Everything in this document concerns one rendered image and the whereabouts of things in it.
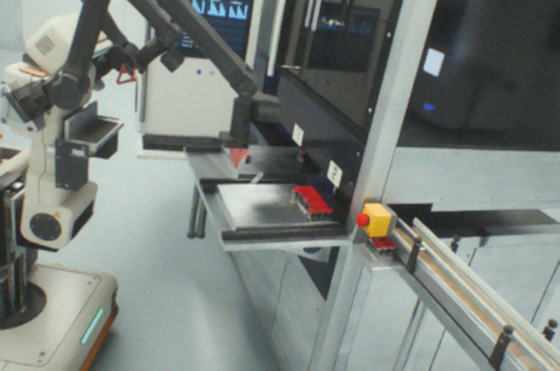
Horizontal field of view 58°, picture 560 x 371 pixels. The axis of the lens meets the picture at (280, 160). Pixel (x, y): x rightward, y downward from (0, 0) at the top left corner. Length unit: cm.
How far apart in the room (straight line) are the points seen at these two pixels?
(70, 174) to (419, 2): 111
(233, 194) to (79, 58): 67
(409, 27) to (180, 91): 121
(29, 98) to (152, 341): 133
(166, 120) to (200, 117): 15
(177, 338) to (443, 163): 143
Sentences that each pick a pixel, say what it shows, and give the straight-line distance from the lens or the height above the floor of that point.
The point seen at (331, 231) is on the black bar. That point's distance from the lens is 160.
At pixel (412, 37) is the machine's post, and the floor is 151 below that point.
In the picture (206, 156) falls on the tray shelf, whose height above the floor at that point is 88.
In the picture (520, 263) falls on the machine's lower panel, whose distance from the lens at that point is 213.
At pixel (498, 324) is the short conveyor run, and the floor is 96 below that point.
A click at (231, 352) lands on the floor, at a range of 242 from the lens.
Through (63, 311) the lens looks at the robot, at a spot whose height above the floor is 28.
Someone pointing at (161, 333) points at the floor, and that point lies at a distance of 247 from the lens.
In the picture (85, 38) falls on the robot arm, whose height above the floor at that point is 139.
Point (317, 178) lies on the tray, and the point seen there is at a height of 90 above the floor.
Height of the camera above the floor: 168
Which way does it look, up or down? 23 degrees down
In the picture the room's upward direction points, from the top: 11 degrees clockwise
